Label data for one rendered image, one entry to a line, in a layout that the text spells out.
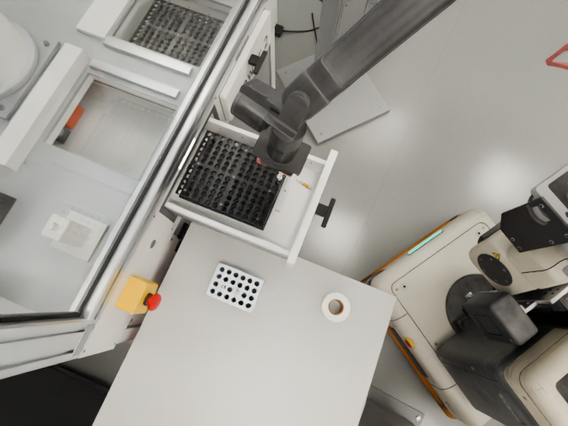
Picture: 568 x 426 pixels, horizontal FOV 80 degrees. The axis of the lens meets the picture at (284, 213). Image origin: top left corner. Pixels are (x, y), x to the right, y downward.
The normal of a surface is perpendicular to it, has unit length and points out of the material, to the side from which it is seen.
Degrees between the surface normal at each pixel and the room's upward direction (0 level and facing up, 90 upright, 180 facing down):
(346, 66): 52
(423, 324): 0
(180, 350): 0
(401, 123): 0
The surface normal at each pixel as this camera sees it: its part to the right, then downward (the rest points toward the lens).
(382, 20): -0.43, 0.54
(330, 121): 0.04, -0.22
